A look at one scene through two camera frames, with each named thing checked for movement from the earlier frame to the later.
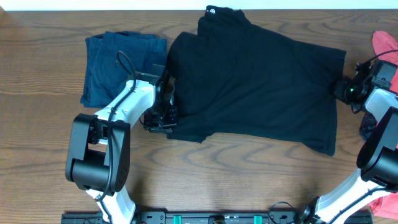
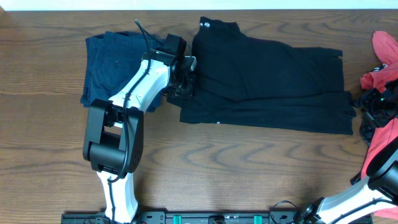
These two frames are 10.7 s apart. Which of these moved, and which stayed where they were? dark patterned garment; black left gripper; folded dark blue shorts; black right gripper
Moved: black right gripper; black left gripper
Stayed: folded dark blue shorts; dark patterned garment
